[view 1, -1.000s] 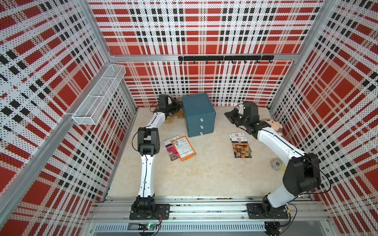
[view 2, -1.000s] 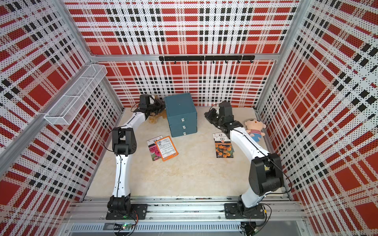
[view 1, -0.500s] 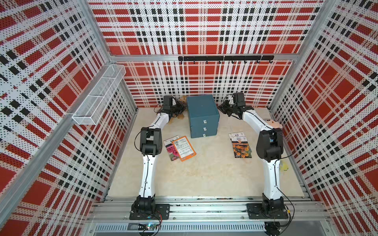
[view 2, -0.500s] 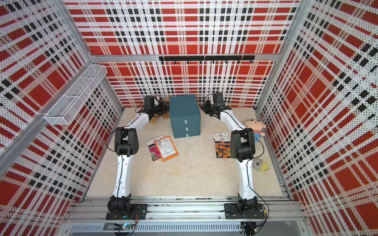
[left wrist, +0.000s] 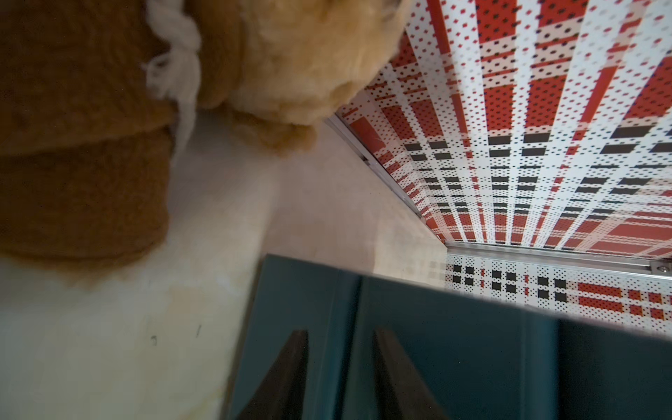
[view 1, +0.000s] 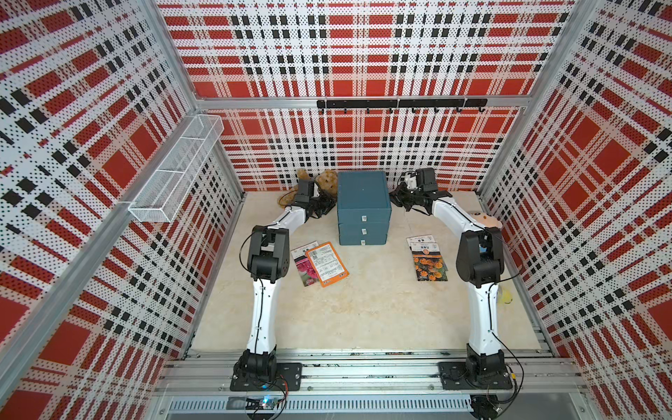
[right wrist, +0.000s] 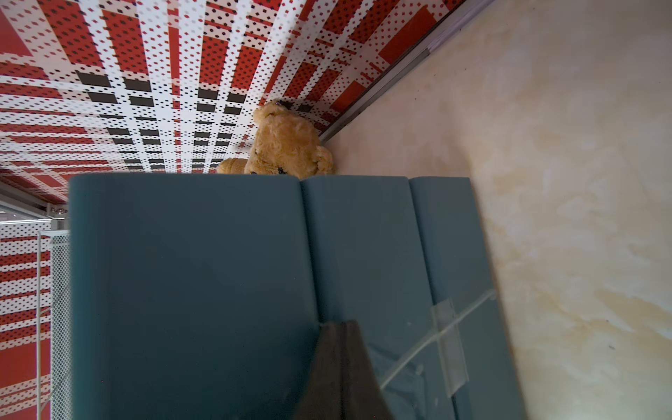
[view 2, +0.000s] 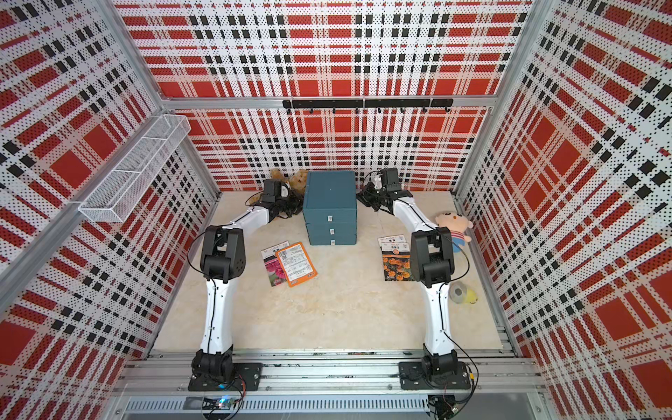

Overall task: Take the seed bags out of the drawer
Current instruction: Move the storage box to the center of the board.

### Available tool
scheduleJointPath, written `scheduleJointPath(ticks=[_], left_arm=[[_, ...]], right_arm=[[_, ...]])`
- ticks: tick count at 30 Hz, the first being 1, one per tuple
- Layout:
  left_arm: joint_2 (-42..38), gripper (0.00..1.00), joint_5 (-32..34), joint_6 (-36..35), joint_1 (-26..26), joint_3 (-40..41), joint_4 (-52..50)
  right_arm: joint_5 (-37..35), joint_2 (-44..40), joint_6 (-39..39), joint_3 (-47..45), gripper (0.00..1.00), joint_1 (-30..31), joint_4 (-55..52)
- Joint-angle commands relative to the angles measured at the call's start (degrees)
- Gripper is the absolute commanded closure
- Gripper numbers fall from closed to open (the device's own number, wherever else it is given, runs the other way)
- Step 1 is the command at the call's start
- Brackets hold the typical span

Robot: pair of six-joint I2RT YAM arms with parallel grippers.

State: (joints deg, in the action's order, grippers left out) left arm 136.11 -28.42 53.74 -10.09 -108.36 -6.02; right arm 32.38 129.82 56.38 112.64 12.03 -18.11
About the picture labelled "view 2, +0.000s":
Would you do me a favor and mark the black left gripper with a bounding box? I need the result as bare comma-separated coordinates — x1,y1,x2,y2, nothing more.
277,188,313,217

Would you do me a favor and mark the teal drawer cabinet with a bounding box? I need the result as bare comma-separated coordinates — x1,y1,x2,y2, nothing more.
303,171,357,246

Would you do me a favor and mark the orange bordered seed bag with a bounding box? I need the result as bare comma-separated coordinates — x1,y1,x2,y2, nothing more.
275,243,318,288

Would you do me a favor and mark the pink flower seed bag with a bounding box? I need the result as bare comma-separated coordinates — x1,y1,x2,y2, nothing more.
261,241,290,286

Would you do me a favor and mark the orange marigold seed bag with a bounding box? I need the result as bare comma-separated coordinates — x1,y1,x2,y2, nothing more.
378,234,414,282

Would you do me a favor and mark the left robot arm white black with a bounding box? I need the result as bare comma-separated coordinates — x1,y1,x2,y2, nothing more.
190,178,292,389

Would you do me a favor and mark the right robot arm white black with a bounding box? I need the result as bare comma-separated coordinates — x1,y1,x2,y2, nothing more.
357,168,458,383

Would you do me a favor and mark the brown teddy bear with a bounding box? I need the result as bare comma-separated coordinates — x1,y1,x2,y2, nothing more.
271,168,308,195

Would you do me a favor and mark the plush doll striped shirt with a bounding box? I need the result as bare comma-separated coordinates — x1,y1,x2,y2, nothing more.
435,212,474,253

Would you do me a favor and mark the green circuit board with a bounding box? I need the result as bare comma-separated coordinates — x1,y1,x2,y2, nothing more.
201,395,238,412

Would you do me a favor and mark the black hook rail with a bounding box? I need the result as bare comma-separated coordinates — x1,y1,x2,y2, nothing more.
282,98,454,112

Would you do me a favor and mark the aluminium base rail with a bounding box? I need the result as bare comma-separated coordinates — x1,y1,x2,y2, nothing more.
104,350,552,419

